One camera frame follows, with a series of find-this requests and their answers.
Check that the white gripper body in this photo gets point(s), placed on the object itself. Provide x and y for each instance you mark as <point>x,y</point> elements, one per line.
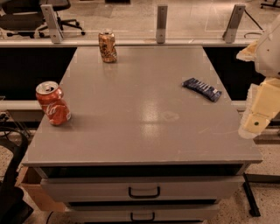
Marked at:
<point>269,57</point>

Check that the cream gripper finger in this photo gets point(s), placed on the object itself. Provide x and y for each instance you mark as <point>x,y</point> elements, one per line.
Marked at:
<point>262,105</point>
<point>248,53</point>

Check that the blue rxbar blueberry wrapper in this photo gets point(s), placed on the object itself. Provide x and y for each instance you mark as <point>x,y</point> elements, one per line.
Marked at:
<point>200,87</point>

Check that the orange crushed soda can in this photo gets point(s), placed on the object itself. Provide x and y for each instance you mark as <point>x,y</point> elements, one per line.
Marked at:
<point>107,46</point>

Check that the red coca-cola can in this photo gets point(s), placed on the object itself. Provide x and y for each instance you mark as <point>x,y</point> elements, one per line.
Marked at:
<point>50,98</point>

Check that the black metal table leg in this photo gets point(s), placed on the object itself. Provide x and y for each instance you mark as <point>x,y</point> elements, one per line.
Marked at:
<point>256,178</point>

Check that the grey lower drawer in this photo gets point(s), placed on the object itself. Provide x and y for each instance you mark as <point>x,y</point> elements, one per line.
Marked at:
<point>144,213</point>

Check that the grey drawer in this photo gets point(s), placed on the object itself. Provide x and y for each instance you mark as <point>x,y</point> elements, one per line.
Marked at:
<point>144,213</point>
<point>133,189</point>

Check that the grey upper drawer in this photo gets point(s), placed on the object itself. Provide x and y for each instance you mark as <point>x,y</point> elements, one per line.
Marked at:
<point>133,189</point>

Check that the black office chair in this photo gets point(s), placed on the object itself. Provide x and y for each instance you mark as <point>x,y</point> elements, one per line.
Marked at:
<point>24,17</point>

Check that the cardboard box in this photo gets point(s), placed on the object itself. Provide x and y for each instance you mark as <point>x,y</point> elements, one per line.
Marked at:
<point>30,181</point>

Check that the black chair at left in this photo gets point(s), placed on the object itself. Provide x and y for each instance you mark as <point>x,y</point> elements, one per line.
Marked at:
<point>13,209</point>

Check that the right grey metal bracket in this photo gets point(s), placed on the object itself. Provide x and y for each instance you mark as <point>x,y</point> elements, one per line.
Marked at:
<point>233,23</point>

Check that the grey metal bracket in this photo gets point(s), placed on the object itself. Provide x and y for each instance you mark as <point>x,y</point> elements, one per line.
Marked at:
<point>52,24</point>
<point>233,23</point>
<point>161,23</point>

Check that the middle grey metal bracket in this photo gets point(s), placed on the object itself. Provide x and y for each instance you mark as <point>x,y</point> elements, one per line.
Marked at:
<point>161,23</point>

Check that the left grey metal bracket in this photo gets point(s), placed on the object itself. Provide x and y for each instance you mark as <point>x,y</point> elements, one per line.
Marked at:
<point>52,24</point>

